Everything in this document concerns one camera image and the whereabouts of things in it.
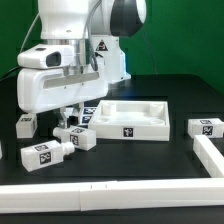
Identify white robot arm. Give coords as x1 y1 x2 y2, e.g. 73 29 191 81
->
17 0 147 128

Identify grey cable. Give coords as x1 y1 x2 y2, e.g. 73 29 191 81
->
19 13 41 56

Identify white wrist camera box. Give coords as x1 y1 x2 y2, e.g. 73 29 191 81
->
17 44 74 69

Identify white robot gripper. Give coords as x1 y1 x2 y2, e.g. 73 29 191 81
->
17 69 108 128

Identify white fence bar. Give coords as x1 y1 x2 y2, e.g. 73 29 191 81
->
193 135 224 178
0 178 224 214

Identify white block at left edge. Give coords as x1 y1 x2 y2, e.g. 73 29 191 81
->
0 141 2 159

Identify white right fence bar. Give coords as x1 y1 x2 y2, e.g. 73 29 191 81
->
193 135 224 178

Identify white front fence bar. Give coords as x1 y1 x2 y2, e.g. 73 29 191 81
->
0 178 224 214

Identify white sheet with tags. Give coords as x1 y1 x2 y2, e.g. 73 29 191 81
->
64 106 100 127

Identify black cables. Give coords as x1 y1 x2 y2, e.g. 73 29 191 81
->
0 65 21 83

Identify white square table top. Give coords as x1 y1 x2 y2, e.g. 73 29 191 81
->
88 100 170 141

